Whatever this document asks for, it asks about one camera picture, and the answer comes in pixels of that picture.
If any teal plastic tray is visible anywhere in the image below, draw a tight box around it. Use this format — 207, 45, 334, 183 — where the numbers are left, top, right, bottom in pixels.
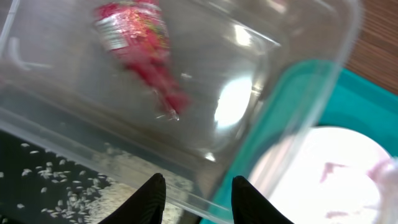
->
203, 60, 397, 223

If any red snack wrapper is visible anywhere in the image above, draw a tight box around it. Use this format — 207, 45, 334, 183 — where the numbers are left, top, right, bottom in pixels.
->
94, 0, 189, 114

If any large pink plate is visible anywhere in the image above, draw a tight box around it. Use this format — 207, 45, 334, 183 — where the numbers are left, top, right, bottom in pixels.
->
249, 126, 397, 223

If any clear plastic bin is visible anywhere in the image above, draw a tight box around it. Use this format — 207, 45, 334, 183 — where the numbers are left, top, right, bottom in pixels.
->
1, 0, 362, 223

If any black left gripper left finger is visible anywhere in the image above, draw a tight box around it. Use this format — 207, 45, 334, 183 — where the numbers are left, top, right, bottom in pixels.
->
99, 173, 166, 224

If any black plastic tray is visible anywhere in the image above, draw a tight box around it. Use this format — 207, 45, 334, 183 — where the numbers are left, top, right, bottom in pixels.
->
0, 129, 200, 224

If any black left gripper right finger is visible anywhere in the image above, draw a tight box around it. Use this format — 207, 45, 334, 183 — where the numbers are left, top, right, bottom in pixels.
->
231, 175, 293, 224

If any pile of rice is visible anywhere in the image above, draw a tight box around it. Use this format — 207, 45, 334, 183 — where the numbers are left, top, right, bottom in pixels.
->
0, 141, 193, 224

